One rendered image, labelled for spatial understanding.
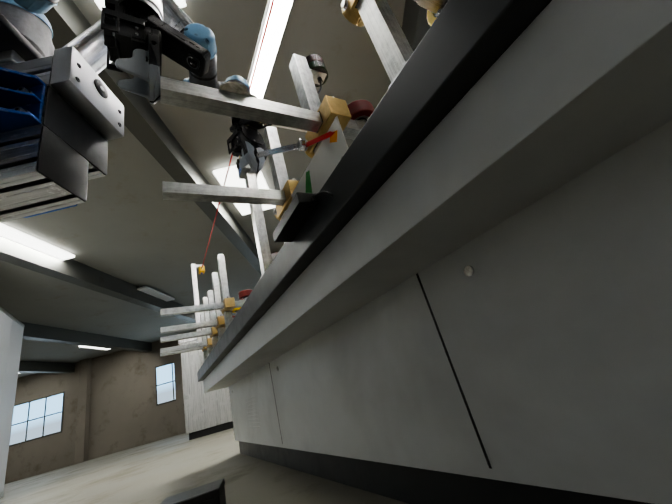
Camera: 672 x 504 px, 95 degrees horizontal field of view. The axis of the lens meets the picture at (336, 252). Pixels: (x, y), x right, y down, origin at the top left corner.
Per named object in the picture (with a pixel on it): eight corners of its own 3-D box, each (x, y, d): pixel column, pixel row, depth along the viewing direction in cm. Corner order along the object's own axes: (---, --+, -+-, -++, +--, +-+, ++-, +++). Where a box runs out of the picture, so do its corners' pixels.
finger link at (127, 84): (117, 111, 49) (118, 72, 52) (160, 118, 52) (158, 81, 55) (115, 95, 47) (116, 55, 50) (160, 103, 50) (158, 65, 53)
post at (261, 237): (264, 278, 101) (245, 170, 118) (260, 284, 105) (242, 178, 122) (277, 277, 104) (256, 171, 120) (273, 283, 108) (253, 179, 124)
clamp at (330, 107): (331, 112, 61) (325, 94, 63) (305, 158, 71) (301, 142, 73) (354, 117, 64) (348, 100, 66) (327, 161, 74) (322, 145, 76)
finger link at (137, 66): (115, 94, 47) (116, 55, 50) (160, 103, 50) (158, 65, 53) (113, 76, 44) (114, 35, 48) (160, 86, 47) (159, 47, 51)
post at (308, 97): (341, 211, 60) (292, 51, 78) (333, 220, 63) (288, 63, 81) (356, 212, 62) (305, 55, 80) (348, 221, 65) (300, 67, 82)
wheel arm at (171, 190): (163, 194, 68) (162, 178, 69) (162, 203, 70) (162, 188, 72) (334, 204, 90) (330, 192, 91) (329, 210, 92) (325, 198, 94)
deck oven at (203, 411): (246, 424, 600) (233, 322, 674) (184, 442, 590) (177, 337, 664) (264, 415, 745) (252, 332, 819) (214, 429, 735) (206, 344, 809)
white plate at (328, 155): (348, 155, 56) (334, 115, 59) (298, 228, 76) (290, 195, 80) (351, 156, 56) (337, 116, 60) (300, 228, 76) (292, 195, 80)
